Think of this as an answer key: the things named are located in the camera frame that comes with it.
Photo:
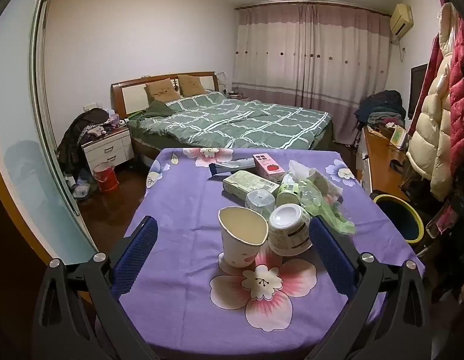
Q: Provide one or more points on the brown pillow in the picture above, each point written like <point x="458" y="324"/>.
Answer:
<point x="159" y="90"/>
<point x="192" y="85"/>

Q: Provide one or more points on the wooden dresser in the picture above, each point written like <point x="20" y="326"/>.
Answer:
<point x="382" y="157"/>

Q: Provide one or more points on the pale green cardboard box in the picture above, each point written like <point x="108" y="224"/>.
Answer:
<point x="247" y="185"/>

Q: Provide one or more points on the white paper cup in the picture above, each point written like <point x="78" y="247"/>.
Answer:
<point x="239" y="247"/>

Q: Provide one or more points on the dark red coat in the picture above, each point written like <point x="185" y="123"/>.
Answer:
<point x="434" y="63"/>

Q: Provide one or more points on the white wall socket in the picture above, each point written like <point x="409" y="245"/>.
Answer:
<point x="91" y="107"/>

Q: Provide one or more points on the purple floral tablecloth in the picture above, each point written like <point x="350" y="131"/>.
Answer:
<point x="179" y="213"/>

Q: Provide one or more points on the pile of folded clothes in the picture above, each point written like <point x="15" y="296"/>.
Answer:
<point x="382" y="108"/>

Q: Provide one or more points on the green checked duvet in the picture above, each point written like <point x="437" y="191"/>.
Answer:
<point x="232" y="123"/>

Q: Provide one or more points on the blue toothpaste box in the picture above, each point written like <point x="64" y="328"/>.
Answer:
<point x="232" y="165"/>

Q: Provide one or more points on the green crumpled plastic bag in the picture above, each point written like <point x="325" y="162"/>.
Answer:
<point x="329" y="217"/>

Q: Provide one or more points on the cream wall air conditioner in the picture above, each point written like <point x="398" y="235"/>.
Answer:
<point x="401" y="18"/>

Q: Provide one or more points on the cream puffer jacket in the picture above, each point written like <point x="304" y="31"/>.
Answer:
<point x="431" y="127"/>

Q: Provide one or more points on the blue plastic bag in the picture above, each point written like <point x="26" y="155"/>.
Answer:
<point x="82" y="190"/>

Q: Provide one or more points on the clear plastic cup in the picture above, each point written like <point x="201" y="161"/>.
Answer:
<point x="258" y="202"/>

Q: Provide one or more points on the white crumpled plastic bag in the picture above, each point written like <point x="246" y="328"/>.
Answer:
<point x="314" y="176"/>

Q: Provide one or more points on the wooden bedside table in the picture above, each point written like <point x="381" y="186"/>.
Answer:
<point x="237" y="96"/>

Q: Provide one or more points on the frosted glass wardrobe door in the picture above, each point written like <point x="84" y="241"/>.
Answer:
<point x="29" y="138"/>

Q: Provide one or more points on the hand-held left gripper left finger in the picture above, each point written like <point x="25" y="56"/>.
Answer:
<point x="136" y="255"/>

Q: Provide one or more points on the pink strawberry milk carton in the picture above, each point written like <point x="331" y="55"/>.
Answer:
<point x="267" y="167"/>

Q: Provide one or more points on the dark green cloth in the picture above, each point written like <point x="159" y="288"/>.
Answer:
<point x="157" y="108"/>

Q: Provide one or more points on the white nightstand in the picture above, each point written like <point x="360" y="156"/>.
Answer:
<point x="108" y="150"/>

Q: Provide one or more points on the pale green card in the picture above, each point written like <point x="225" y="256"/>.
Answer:
<point x="398" y="137"/>

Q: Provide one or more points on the red quilted jacket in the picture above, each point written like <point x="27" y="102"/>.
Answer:
<point x="461" y="101"/>

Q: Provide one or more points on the red bucket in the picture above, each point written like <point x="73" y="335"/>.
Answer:
<point x="106" y="180"/>

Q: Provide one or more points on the black television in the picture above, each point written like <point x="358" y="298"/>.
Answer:
<point x="417" y="90"/>

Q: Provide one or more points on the pink and cream curtain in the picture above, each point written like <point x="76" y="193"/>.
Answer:
<point x="310" y="63"/>

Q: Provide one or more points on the white labelled paper tub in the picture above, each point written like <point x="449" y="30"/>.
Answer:
<point x="288" y="238"/>

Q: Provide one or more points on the wooden bed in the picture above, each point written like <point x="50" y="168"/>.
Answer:
<point x="130" y="97"/>

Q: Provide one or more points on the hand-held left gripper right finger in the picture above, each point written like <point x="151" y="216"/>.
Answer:
<point x="331" y="255"/>

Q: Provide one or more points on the green labelled plastic bottle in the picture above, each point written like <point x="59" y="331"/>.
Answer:
<point x="286" y="193"/>

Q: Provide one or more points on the dark clothes pile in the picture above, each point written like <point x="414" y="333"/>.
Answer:
<point x="72" y="138"/>

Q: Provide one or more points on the yellow rimmed dark trash bin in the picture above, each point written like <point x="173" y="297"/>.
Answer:
<point x="395" y="213"/>

